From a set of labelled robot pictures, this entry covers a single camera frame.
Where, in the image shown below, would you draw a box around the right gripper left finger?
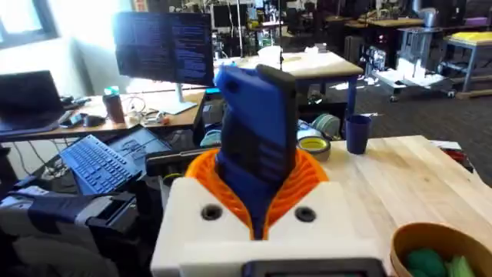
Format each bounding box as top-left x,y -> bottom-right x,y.
150,149 -> 255,277

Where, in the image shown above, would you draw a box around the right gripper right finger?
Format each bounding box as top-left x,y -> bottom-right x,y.
264,148 -> 381,249

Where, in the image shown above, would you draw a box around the blue electric screwdriver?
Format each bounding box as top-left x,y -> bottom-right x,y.
213,64 -> 298,240

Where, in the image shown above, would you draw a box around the grey tape roll yellow core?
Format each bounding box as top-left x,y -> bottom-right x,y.
298,135 -> 332,162

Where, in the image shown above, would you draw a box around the dark blue cup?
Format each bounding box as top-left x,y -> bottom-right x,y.
344,114 -> 373,155

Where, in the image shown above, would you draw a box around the grey-green tape roll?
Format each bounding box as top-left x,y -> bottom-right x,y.
311,113 -> 341,140

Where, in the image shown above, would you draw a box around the wooden desk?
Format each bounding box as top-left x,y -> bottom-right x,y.
0,88 -> 207,143

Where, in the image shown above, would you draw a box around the open laptop blue keyboard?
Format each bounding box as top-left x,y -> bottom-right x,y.
58,125 -> 172,196

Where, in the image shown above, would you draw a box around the brown tub with toys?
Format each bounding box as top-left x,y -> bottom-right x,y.
390,222 -> 492,277

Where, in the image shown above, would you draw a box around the brown bottle teal cap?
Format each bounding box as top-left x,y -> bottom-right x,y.
101,85 -> 127,125

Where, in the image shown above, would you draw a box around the black computer mouse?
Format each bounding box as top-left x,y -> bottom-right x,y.
82,114 -> 107,128

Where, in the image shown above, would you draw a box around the red tool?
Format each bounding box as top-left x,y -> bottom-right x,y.
441,148 -> 474,171

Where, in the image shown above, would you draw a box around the pale table blue legs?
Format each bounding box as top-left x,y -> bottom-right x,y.
214,51 -> 364,117

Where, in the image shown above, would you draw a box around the computer monitor on stand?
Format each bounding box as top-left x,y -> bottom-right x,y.
112,11 -> 215,115

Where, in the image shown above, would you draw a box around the metal cart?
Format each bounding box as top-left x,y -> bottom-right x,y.
367,25 -> 457,102

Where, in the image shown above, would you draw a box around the black laptop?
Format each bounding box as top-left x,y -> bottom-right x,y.
0,70 -> 75,136

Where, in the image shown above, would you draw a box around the yellow-topped grey table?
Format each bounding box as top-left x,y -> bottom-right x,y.
440,31 -> 492,94

